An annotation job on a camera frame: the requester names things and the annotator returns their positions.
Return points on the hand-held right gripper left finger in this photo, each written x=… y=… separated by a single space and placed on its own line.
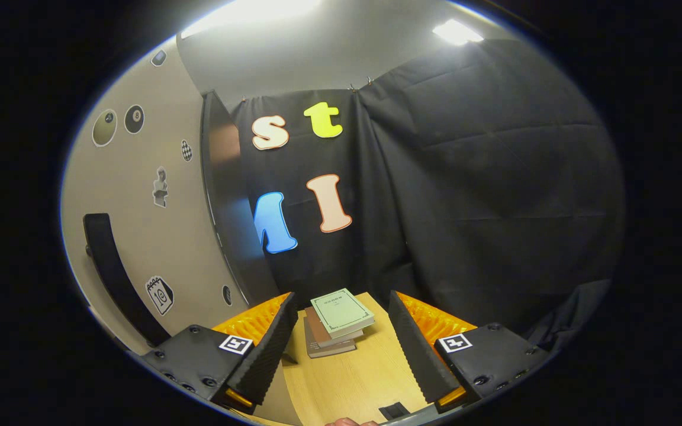
x=270 y=355

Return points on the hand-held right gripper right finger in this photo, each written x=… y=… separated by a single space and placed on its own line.
x=415 y=355

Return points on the dark grey cabinet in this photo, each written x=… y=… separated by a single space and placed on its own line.
x=231 y=195

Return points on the brown book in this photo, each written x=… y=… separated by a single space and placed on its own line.
x=320 y=337

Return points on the grey book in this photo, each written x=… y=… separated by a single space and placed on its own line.
x=326 y=352

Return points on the green book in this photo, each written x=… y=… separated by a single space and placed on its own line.
x=341 y=310

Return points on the black backdrop cloth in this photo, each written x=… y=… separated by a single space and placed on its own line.
x=495 y=177

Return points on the ceiling light panel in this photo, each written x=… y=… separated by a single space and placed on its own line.
x=456 y=32
x=252 y=15

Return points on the small black table bracket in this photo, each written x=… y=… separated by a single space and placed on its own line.
x=393 y=410

